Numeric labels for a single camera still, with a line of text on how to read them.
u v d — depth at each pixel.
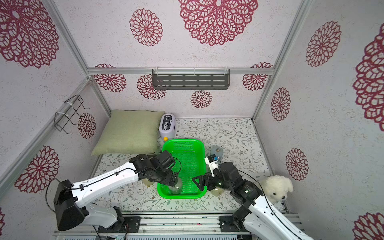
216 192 0.83
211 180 0.63
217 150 0.92
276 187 0.66
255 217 0.61
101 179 0.45
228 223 0.73
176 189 0.78
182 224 0.75
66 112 0.76
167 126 1.03
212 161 0.64
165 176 0.66
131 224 0.73
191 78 0.94
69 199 0.43
